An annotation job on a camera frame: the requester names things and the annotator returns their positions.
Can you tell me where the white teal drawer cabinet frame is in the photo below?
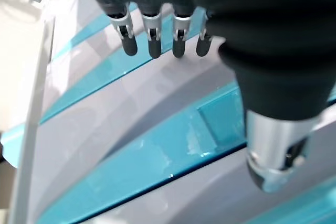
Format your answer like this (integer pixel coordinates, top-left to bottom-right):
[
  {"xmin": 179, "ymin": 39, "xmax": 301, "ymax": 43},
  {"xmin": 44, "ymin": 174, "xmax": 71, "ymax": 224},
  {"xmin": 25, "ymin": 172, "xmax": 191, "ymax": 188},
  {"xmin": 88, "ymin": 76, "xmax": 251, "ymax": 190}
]
[{"xmin": 0, "ymin": 0, "xmax": 90, "ymax": 224}]

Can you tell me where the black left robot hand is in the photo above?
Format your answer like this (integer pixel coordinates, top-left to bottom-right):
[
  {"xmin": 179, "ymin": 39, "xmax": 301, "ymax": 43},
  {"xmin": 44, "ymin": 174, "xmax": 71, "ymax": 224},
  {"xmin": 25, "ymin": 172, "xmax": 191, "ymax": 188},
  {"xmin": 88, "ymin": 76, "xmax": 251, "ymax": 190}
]
[{"xmin": 78, "ymin": 0, "xmax": 336, "ymax": 193}]

